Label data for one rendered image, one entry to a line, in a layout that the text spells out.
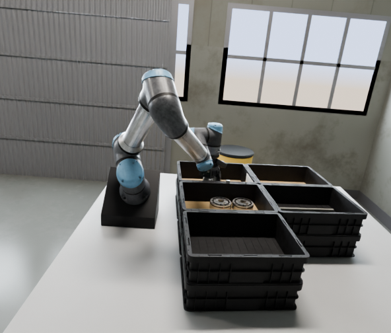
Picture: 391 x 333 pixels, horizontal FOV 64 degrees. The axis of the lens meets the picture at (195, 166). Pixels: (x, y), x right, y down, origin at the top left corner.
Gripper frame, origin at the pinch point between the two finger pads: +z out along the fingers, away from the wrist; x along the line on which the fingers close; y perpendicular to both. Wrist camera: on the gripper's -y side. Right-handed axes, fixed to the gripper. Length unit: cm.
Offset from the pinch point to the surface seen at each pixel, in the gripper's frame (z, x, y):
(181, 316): 15, 33, 65
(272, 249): 2, 47, 27
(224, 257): -8, 42, 56
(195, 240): 2.1, 21.1, 42.6
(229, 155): 24, -59, -127
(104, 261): 15, -8, 63
